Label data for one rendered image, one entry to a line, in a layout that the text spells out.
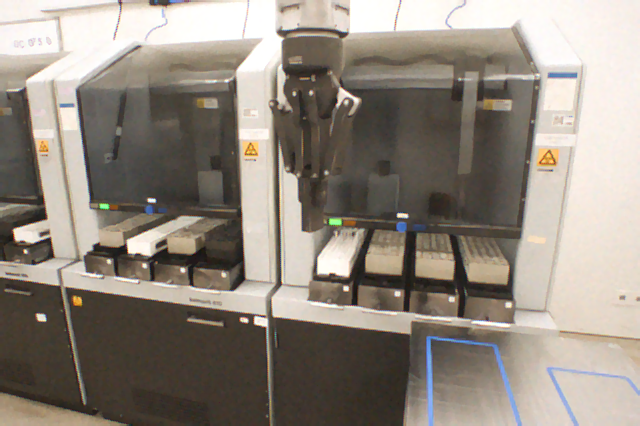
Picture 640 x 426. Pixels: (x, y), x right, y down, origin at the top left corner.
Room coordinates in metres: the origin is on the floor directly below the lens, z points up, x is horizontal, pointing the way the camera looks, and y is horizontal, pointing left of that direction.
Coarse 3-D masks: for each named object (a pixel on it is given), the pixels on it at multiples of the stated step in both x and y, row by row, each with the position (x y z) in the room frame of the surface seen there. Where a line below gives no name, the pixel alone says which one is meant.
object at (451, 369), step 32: (416, 352) 0.71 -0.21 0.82; (448, 352) 0.71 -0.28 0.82; (480, 352) 0.71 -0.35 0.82; (512, 352) 0.71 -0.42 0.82; (544, 352) 0.70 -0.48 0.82; (576, 352) 0.70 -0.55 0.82; (608, 352) 0.70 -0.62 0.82; (416, 384) 0.61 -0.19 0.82; (448, 384) 0.61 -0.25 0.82; (480, 384) 0.61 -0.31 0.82; (512, 384) 0.60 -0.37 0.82; (544, 384) 0.60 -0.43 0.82; (576, 384) 0.60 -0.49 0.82; (608, 384) 0.60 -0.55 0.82; (416, 416) 0.53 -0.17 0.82; (448, 416) 0.53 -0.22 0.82; (480, 416) 0.53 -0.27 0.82; (512, 416) 0.52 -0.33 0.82; (544, 416) 0.52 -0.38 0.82; (576, 416) 0.52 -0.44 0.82; (608, 416) 0.52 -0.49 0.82
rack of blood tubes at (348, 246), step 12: (336, 240) 1.33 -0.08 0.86; (348, 240) 1.33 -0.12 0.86; (360, 240) 1.37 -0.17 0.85; (324, 252) 1.20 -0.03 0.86; (336, 252) 1.21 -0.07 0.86; (348, 252) 1.20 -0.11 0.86; (324, 264) 1.14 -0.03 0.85; (336, 264) 1.13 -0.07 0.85; (348, 264) 1.12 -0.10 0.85; (348, 276) 1.12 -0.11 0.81
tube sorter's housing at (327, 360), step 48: (528, 48) 1.19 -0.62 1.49; (576, 96) 1.03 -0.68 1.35; (288, 192) 1.22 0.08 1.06; (528, 192) 1.05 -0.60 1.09; (288, 240) 1.22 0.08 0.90; (288, 288) 1.21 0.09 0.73; (528, 288) 1.04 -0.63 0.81; (288, 336) 1.13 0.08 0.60; (336, 336) 1.09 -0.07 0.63; (384, 336) 1.05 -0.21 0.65; (288, 384) 1.13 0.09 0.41; (336, 384) 1.09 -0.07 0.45; (384, 384) 1.05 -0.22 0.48
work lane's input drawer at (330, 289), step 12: (360, 252) 1.33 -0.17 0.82; (360, 264) 1.25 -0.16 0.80; (312, 276) 1.15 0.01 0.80; (324, 276) 1.12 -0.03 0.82; (336, 276) 1.12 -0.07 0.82; (312, 288) 1.11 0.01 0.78; (324, 288) 1.10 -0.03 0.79; (336, 288) 1.09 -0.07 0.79; (348, 288) 1.08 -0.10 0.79; (312, 300) 1.11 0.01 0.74; (324, 300) 1.10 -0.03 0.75; (336, 300) 1.09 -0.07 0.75; (348, 300) 1.08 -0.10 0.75
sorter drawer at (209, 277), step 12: (204, 264) 1.21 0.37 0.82; (216, 264) 1.21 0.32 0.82; (228, 264) 1.21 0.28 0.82; (240, 264) 1.26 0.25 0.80; (204, 276) 1.20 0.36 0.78; (216, 276) 1.19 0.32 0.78; (228, 276) 1.18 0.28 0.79; (192, 288) 1.17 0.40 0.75; (216, 288) 1.19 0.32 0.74; (228, 288) 1.18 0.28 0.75
